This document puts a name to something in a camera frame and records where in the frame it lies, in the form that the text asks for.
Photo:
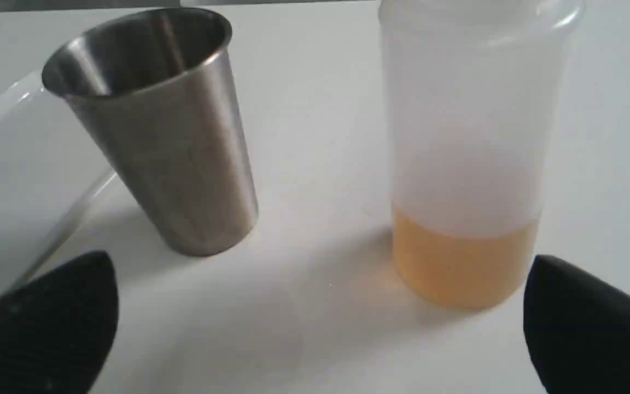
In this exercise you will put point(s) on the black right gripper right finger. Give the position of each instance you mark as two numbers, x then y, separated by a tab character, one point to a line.
577	329

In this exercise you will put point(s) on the white plastic tray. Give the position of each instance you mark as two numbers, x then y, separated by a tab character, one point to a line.
50	174

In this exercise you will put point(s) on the clear squeeze bottle with oil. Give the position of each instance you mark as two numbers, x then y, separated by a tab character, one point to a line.
471	91

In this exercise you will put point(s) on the grey fabric backdrop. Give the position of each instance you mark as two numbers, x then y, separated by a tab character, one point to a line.
19	6

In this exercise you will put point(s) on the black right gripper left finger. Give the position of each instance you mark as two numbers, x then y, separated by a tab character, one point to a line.
56	332

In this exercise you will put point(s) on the stainless steel cup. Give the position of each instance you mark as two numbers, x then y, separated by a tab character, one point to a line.
155	91

